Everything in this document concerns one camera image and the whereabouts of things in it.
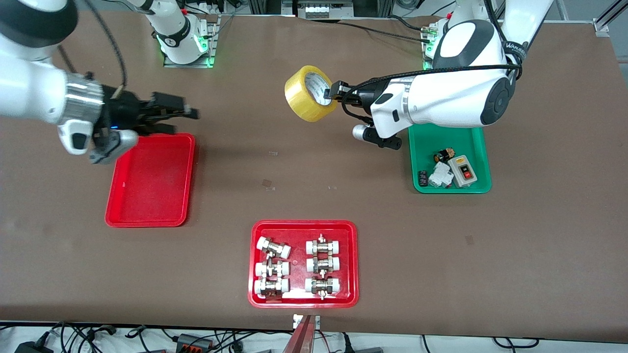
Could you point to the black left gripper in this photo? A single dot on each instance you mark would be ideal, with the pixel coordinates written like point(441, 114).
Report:
point(369, 91)

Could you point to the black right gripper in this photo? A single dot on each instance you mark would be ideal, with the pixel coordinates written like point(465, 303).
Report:
point(124, 111)

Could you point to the yellow packing tape roll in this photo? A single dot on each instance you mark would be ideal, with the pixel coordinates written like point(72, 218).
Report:
point(299, 98)

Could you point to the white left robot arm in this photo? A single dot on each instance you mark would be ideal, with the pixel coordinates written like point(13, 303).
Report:
point(441, 98)

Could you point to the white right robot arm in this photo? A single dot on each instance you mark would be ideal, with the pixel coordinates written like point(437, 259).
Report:
point(29, 93)

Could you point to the red plastic tray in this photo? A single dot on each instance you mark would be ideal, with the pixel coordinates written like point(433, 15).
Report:
point(152, 186)
point(298, 245)

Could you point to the green plastic tray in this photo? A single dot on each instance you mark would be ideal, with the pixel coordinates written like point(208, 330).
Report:
point(471, 142)

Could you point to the white terminal block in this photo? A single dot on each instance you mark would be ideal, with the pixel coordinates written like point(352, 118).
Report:
point(324, 10)

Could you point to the small black orange transformer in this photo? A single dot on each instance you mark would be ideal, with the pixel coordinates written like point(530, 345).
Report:
point(443, 156)

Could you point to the white circuit breaker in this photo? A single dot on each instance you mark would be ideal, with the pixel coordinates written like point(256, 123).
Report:
point(441, 175)

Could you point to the white metal pipe fitting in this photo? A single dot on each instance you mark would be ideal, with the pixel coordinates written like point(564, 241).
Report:
point(323, 264)
point(323, 246)
point(274, 247)
point(271, 287)
point(322, 286)
point(272, 269)

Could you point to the black connector box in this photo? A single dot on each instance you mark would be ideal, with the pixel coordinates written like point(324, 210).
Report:
point(194, 341)

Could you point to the black power adapter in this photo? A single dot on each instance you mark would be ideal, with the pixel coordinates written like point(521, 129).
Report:
point(32, 348)

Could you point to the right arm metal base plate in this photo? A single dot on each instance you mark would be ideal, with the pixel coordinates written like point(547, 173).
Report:
point(213, 44)

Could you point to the grey push-button switch box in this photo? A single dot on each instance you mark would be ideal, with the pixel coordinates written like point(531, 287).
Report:
point(463, 171)

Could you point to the red silver camera post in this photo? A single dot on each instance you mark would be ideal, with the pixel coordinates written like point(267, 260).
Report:
point(301, 338)

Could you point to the aluminium frame rail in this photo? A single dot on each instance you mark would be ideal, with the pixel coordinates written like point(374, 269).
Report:
point(602, 27)

